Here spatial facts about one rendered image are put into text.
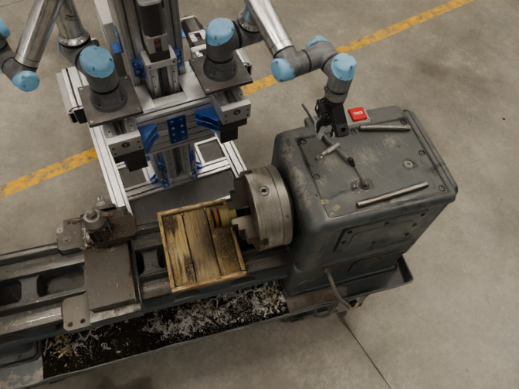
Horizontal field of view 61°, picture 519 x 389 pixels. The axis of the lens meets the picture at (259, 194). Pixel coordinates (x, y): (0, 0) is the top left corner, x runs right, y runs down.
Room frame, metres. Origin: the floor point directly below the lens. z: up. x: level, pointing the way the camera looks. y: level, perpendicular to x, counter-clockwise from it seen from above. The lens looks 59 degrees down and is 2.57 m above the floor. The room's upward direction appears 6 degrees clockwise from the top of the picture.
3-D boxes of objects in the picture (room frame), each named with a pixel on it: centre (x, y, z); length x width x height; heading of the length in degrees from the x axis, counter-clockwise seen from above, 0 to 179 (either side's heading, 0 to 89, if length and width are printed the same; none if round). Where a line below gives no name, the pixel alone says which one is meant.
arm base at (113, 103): (1.22, 0.67, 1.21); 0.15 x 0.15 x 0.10
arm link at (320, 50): (1.13, -0.14, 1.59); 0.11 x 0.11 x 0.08; 35
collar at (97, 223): (0.68, 0.58, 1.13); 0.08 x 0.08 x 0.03
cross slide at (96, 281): (0.62, 0.56, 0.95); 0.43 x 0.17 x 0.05; 21
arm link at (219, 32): (1.47, 0.23, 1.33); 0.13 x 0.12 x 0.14; 125
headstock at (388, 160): (0.99, -0.38, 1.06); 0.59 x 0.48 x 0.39; 111
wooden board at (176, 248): (0.74, 0.22, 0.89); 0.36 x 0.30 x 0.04; 21
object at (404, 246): (0.99, -0.38, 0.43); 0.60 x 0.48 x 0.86; 111
